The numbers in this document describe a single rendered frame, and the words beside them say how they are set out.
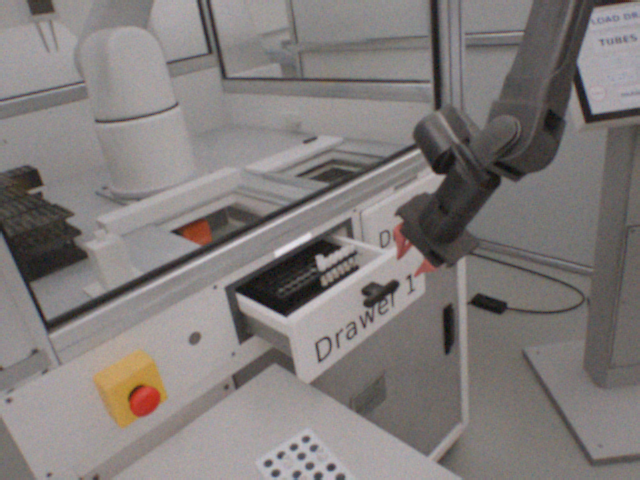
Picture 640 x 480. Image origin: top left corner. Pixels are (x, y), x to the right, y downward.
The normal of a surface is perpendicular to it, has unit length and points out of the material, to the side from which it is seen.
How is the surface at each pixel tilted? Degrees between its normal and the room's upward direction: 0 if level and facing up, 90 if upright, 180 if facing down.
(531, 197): 90
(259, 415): 0
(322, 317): 90
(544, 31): 59
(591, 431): 5
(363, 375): 90
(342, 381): 90
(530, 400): 0
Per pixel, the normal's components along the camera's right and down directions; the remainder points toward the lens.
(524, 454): -0.14, -0.89
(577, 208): -0.72, 0.40
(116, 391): 0.69, 0.22
